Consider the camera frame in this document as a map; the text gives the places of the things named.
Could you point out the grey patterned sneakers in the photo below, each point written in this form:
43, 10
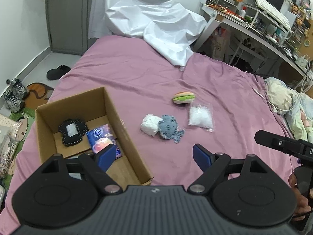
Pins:
15, 95

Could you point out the pink bed sheet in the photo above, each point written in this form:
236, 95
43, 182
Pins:
140, 82

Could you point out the black slipper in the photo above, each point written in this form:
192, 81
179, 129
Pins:
57, 73

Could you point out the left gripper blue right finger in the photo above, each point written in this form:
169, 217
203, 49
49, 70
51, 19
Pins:
203, 158

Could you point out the pastel floral quilt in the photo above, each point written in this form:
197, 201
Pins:
295, 107

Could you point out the white keyboard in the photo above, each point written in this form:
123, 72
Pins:
274, 13

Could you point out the cartoon floor mat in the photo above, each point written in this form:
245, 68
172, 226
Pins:
39, 94

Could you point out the person's right hand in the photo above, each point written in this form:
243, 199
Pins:
302, 202

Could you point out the white crumpled tissue ball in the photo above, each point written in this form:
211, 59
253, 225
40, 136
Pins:
150, 125

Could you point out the white desk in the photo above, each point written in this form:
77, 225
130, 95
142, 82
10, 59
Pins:
216, 18

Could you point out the grey door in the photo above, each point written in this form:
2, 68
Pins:
68, 24

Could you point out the white plastic cover sheet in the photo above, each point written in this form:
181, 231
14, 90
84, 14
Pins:
165, 25

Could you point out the brown cardboard box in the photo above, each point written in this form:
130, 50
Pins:
87, 123

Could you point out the clear bag of white beads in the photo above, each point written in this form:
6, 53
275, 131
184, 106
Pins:
201, 116

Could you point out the blue tissue packet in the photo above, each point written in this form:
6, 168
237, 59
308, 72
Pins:
102, 136

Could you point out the blue denim octopus toy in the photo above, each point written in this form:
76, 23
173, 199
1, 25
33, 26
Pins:
169, 129

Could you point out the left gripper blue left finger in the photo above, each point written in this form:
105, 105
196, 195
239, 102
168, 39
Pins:
105, 158

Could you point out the orange plastic bag under desk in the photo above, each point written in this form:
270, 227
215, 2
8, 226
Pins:
220, 40

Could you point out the plush hamburger toy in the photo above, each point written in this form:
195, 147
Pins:
183, 98

